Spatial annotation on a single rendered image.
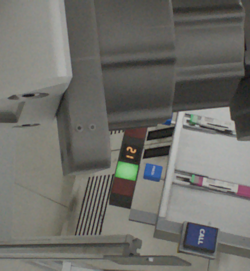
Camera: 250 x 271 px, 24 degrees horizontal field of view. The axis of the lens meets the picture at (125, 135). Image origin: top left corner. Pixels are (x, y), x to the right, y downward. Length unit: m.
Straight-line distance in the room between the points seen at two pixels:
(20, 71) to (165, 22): 0.06
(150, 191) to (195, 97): 1.24
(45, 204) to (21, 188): 0.09
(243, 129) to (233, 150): 0.76
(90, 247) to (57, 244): 0.11
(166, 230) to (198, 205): 0.08
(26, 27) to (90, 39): 0.03
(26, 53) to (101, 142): 0.05
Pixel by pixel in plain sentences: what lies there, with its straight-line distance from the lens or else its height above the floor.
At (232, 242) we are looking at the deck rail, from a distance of 1.01.
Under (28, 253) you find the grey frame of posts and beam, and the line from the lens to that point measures 1.27.
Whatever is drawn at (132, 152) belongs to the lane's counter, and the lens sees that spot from 1.06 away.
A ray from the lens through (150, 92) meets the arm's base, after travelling 0.26.
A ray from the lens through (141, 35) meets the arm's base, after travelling 0.25.
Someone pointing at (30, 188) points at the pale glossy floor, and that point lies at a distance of 1.73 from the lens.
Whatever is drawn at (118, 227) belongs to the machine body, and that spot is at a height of 0.29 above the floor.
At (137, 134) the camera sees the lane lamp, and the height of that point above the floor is 0.66.
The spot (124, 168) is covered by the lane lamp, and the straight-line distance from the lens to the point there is 1.05.
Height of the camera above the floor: 1.38
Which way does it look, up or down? 44 degrees down
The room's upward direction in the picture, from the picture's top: 79 degrees clockwise
